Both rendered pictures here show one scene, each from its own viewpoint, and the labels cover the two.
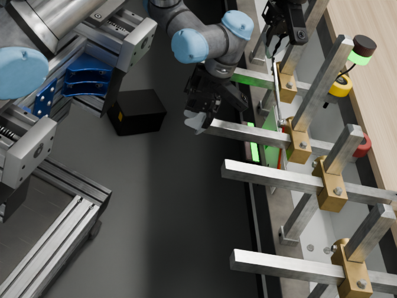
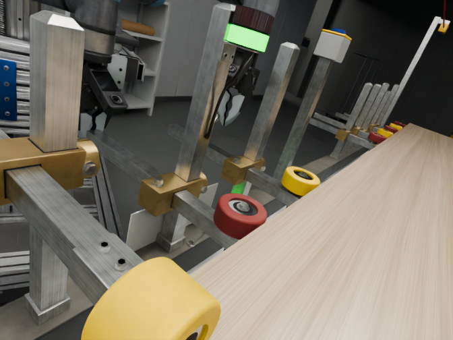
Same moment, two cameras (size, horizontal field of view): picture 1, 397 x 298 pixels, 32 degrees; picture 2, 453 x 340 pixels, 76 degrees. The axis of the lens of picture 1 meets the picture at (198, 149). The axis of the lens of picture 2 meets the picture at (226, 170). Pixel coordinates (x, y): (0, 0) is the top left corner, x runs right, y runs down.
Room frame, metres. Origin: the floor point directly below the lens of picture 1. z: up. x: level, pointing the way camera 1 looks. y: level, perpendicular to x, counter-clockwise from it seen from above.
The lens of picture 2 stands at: (1.24, -0.65, 1.13)
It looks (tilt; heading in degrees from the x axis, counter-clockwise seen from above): 24 degrees down; 49
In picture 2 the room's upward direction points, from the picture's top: 18 degrees clockwise
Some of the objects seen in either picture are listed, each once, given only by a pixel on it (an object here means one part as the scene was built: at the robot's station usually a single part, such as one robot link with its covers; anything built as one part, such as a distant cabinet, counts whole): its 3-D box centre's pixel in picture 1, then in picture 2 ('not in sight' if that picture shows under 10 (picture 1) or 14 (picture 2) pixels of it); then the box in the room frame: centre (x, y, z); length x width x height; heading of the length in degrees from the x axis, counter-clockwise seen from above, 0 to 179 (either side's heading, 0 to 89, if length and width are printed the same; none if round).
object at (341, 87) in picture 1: (332, 93); (294, 194); (1.76, -0.30, 0.85); 0.08 x 0.08 x 0.11
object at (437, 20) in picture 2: not in sight; (408, 82); (3.95, 0.56, 1.20); 0.11 x 0.09 x 1.00; 109
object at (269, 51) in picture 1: (267, 41); (225, 105); (1.69, -0.06, 0.97); 0.06 x 0.03 x 0.09; 39
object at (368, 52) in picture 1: (363, 45); (253, 20); (1.53, -0.27, 1.16); 0.06 x 0.06 x 0.02
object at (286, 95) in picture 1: (283, 81); (245, 167); (1.73, -0.15, 0.84); 0.13 x 0.06 x 0.05; 19
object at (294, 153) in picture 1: (296, 139); (176, 189); (1.50, -0.23, 0.84); 0.13 x 0.06 x 0.05; 19
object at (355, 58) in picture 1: (358, 54); (247, 38); (1.53, -0.27, 1.13); 0.06 x 0.06 x 0.02
